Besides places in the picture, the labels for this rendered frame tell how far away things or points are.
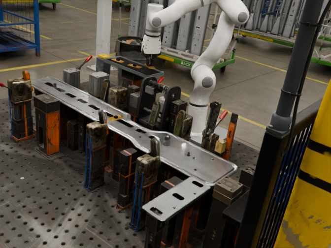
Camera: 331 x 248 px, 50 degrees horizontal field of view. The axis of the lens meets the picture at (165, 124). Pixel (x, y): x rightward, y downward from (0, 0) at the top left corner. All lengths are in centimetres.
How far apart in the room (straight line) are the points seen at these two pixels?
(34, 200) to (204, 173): 79
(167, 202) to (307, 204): 64
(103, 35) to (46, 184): 404
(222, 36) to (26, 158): 126
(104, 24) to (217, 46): 373
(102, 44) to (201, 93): 375
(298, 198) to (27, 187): 138
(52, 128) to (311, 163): 152
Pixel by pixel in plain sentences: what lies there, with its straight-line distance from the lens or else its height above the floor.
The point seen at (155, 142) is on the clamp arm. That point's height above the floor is 111.
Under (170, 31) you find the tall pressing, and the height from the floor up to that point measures 59.
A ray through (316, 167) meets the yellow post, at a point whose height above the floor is 146.
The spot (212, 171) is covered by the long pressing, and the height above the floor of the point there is 100.
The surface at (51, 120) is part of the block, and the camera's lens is 198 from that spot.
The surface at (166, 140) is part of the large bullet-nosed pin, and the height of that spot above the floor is 102.
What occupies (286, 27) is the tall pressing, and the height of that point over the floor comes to 54.
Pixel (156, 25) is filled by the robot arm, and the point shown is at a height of 144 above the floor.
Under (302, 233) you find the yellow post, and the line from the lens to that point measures 78.
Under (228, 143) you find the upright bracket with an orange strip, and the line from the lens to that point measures 161.
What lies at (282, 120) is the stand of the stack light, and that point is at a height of 157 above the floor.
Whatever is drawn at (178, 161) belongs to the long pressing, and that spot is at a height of 100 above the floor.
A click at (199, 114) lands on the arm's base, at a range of 216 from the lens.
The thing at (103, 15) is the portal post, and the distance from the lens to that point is 561.
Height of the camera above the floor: 178
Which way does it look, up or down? 25 degrees down
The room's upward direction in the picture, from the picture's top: 7 degrees clockwise
